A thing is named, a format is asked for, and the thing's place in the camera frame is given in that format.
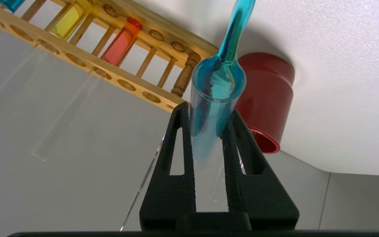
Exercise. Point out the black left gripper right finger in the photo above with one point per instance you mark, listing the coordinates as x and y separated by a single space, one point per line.
262 197

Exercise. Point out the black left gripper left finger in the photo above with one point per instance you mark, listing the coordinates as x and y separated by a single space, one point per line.
169 197

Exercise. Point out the test tube with blue pigment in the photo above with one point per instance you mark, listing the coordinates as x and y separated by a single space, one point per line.
215 85

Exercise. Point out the test tube with red pigment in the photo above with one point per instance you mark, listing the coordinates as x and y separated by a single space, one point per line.
122 42

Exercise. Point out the wooden test tube rack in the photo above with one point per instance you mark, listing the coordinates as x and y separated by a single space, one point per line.
77 59

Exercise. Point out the test tube with yellow pigment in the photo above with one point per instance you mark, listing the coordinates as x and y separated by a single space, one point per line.
67 21

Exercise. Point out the test tube with teal pigment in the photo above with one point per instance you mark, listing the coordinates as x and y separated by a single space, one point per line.
10 5

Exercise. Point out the red cylindrical cup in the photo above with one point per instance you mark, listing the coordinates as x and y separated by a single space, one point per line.
268 92

